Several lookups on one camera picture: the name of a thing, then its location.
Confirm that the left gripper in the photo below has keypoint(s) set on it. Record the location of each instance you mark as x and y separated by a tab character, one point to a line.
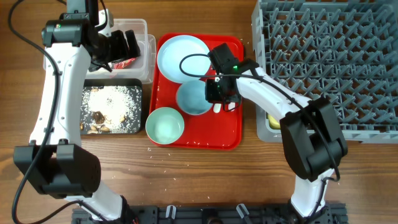
122	51

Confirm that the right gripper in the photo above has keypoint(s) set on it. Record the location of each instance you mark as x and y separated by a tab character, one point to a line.
212	97

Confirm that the red snack wrapper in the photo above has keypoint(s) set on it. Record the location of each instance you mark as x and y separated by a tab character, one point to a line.
123	64

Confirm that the light blue bowl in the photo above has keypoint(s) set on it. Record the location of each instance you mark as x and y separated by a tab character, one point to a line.
191	99

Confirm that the yellow plastic cup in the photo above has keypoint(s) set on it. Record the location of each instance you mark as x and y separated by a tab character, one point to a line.
273	123

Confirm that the food scraps and rice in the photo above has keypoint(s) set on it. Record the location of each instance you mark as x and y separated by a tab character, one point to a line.
109	109

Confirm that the mint green bowl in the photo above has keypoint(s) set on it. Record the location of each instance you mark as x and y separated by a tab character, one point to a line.
165	125

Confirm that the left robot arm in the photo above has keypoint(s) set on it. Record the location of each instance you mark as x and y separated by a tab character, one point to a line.
54	162

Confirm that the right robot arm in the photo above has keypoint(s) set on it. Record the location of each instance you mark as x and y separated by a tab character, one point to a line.
311	135

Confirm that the grey dishwasher rack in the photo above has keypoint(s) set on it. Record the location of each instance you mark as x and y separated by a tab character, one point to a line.
345	51

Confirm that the white plastic fork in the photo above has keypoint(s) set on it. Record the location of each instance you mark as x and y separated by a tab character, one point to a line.
231	106

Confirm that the white plastic spoon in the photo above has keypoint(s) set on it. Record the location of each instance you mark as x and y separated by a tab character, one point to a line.
217	108

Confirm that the clear plastic bin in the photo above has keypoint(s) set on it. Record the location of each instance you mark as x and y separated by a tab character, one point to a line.
140	49

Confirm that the large light blue plate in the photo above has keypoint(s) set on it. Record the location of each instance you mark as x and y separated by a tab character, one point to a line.
174	50

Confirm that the black plastic tray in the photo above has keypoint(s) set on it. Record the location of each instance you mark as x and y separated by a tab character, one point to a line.
112	107

